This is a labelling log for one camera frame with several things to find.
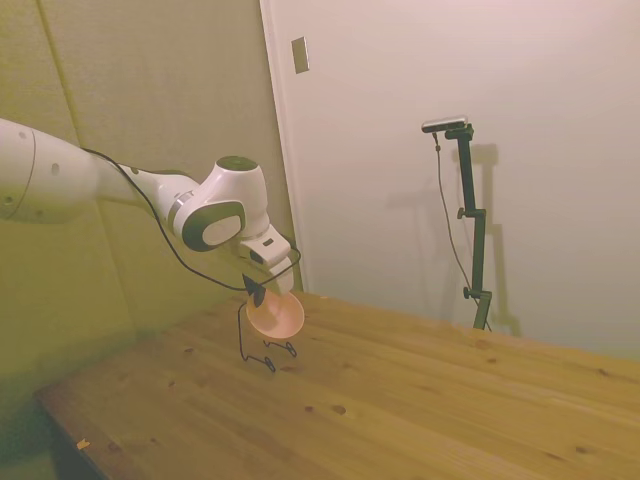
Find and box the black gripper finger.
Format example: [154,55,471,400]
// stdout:
[241,272,267,308]

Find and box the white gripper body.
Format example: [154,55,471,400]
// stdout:
[233,227,302,296]

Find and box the pink bowl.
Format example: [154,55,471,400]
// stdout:
[245,288,306,339]

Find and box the black wire dish rack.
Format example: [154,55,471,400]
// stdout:
[236,298,299,374]

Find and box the white door frame trim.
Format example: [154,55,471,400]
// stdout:
[258,0,314,294]

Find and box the grey wall switch plate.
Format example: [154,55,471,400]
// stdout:
[291,35,312,76]

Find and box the dark green camera stand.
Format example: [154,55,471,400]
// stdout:
[444,124,494,331]

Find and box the grey exterior camera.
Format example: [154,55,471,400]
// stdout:
[421,114,470,134]

